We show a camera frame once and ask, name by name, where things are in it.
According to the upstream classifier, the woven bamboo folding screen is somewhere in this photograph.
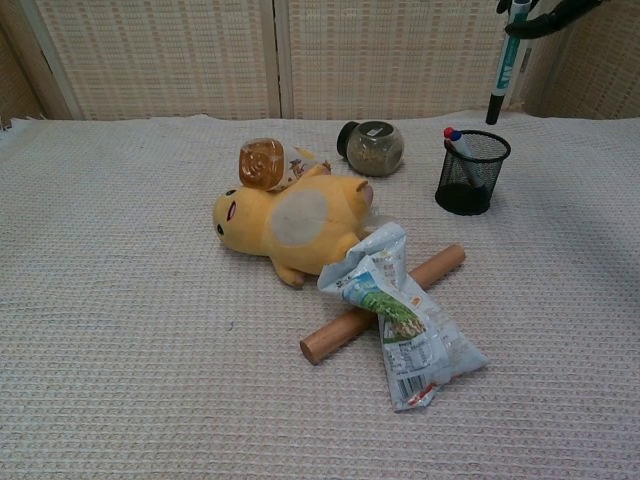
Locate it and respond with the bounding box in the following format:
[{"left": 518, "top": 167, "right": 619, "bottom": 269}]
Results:
[{"left": 0, "top": 0, "right": 640, "bottom": 121}]

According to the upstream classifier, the yellow plush toy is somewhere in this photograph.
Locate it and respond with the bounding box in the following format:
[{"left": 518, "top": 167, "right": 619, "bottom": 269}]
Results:
[{"left": 212, "top": 166, "right": 376, "bottom": 291}]

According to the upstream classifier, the crumpled white snack bag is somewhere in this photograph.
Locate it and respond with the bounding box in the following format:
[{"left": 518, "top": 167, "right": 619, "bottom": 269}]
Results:
[{"left": 317, "top": 221, "right": 491, "bottom": 413}]

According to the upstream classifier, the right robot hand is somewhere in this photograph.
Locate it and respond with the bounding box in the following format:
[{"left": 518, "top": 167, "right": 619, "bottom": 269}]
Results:
[{"left": 495, "top": 0, "right": 612, "bottom": 40}]

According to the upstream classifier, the red blue pen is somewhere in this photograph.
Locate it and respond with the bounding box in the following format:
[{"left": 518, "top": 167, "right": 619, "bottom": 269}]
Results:
[{"left": 443, "top": 126, "right": 487, "bottom": 190}]

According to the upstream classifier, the white teal whiteboard marker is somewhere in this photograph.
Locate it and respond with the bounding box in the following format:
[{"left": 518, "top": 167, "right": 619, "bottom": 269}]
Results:
[{"left": 484, "top": 0, "right": 533, "bottom": 126}]

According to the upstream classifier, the white woven tablecloth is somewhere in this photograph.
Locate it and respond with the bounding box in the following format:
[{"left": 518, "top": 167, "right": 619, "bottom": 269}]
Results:
[{"left": 0, "top": 110, "right": 640, "bottom": 480}]

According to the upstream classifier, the round glass jar black lid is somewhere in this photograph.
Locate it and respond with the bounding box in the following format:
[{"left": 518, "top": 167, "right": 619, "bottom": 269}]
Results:
[{"left": 335, "top": 120, "right": 406, "bottom": 177}]

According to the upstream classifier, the amber plastic drink bottle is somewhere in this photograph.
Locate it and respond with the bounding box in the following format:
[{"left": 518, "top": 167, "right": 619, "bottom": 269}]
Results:
[{"left": 237, "top": 138, "right": 332, "bottom": 192}]

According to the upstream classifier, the black mesh pen cup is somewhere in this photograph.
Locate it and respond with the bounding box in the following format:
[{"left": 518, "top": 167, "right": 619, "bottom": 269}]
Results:
[{"left": 434, "top": 129, "right": 512, "bottom": 216}]

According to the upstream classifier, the wooden rolling pin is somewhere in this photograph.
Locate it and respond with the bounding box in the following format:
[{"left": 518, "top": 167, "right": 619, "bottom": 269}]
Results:
[{"left": 299, "top": 243, "right": 467, "bottom": 365}]

